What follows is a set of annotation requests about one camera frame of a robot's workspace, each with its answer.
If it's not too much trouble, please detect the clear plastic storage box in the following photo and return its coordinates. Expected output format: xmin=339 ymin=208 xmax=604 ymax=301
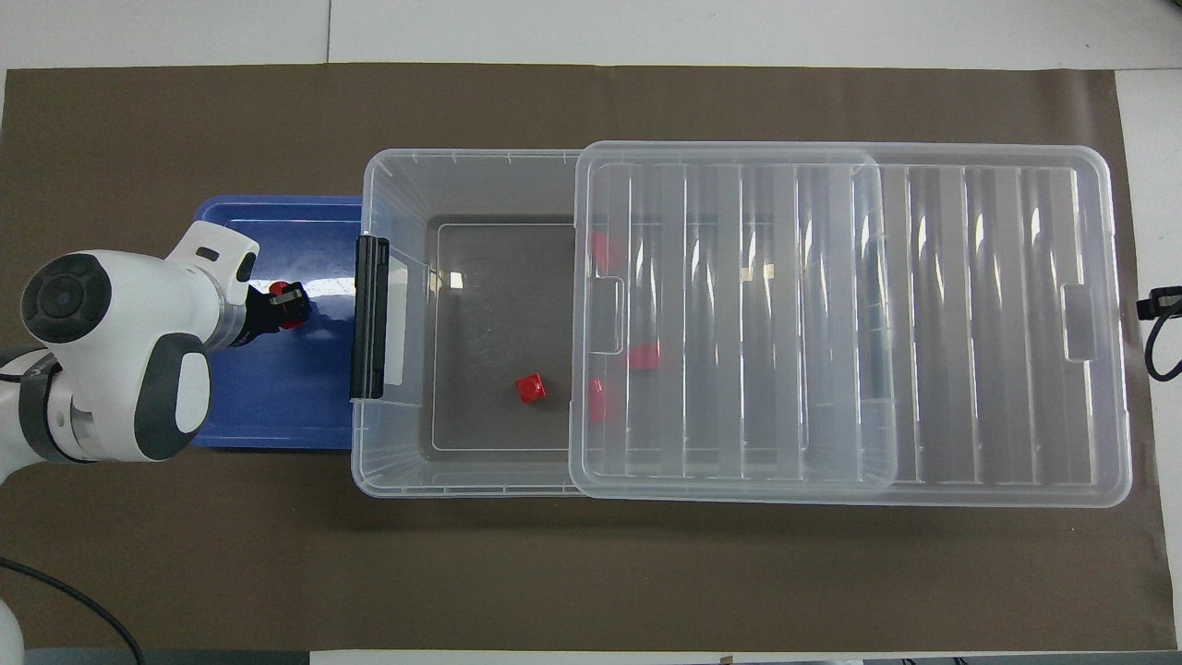
xmin=351 ymin=148 xmax=901 ymax=500

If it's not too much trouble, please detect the black box latch handle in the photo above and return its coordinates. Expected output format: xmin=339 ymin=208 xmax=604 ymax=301
xmin=349 ymin=235 xmax=392 ymax=402

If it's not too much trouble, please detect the blue plastic tray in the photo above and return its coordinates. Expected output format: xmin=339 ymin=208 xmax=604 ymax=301
xmin=175 ymin=195 xmax=366 ymax=452

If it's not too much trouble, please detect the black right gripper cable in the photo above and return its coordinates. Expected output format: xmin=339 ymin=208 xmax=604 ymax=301
xmin=1144 ymin=312 xmax=1182 ymax=382

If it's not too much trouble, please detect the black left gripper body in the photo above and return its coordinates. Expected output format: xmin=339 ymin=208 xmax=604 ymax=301
xmin=227 ymin=284 xmax=278 ymax=349

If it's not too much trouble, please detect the clear ribbed box lid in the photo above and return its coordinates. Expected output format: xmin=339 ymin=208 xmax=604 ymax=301
xmin=568 ymin=141 xmax=1134 ymax=509

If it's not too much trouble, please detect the brown table mat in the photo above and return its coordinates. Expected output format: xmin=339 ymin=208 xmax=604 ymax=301
xmin=0 ymin=63 xmax=1178 ymax=653

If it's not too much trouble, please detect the red block with stud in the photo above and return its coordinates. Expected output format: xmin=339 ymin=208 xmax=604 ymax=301
xmin=269 ymin=281 xmax=312 ymax=332

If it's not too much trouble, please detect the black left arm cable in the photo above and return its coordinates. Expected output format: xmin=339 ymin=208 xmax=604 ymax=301
xmin=0 ymin=556 xmax=146 ymax=665

